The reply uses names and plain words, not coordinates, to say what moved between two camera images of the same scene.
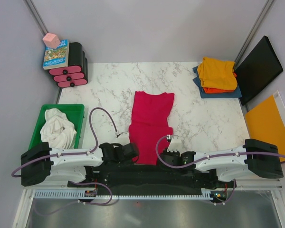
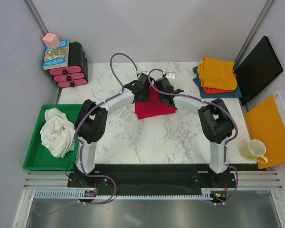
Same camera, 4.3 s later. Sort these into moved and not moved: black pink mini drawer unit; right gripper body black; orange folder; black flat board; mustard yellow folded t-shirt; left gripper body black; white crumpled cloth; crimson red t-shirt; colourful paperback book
Moved: crimson red t-shirt; left gripper body black; right gripper body black
Not moved: black pink mini drawer unit; white crumpled cloth; mustard yellow folded t-shirt; orange folder; colourful paperback book; black flat board
